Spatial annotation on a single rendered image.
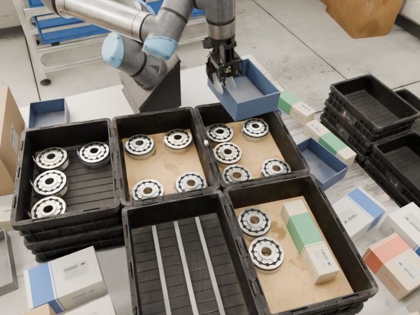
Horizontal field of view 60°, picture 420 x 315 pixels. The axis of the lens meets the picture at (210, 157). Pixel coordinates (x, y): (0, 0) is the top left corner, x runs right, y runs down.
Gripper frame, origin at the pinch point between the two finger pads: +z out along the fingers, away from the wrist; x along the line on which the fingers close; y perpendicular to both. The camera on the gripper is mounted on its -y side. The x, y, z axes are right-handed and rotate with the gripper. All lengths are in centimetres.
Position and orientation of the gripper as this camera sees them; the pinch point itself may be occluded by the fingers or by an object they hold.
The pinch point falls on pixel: (222, 88)
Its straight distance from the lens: 114.2
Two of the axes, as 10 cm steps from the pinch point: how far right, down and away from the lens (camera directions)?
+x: 9.1, -3.5, 2.0
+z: 0.8, 6.4, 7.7
